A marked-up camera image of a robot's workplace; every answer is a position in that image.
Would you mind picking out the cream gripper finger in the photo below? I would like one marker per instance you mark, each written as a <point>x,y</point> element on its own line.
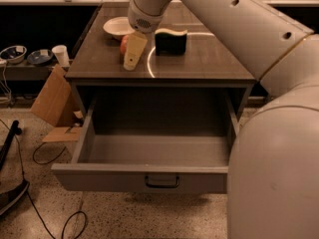
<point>134,48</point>

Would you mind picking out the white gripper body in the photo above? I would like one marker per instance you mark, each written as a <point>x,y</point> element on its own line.
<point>142,20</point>

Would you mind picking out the red apple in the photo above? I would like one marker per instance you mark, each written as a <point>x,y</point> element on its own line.
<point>123,46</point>

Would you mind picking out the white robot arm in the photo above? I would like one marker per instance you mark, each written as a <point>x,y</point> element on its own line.
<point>273,171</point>

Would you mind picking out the grey cabinet with wooden top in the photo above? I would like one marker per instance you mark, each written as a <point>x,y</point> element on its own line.
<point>205,63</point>

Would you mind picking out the open grey top drawer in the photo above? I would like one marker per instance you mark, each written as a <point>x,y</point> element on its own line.
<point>127,137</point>

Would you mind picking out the white bowl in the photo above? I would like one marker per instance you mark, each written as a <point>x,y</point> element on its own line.
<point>118,27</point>

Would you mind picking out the green yellow sponge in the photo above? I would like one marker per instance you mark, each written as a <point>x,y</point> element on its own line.
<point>170,41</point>

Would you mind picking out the white paper cup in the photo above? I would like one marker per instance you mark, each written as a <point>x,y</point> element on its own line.
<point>61,55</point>

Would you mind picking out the blue bowl right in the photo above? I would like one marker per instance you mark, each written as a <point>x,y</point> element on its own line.
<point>41,57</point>

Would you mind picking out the blue bowl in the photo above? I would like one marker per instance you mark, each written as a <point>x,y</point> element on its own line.
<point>41,57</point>
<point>14,54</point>

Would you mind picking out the cardboard box piece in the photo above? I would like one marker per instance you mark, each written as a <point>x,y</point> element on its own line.
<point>57,106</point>

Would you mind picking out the blue bowl left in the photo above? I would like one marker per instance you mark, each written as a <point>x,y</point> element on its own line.
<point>14,54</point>

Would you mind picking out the grey low shelf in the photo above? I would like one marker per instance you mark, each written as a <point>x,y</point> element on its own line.
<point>26,72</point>

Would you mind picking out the black stand leg left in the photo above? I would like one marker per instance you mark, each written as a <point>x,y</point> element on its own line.
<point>13,131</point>

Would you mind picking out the dark shoe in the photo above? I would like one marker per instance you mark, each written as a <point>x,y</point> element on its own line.
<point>10,198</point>

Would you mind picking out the black drawer handle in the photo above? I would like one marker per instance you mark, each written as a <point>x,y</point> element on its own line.
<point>162,182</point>

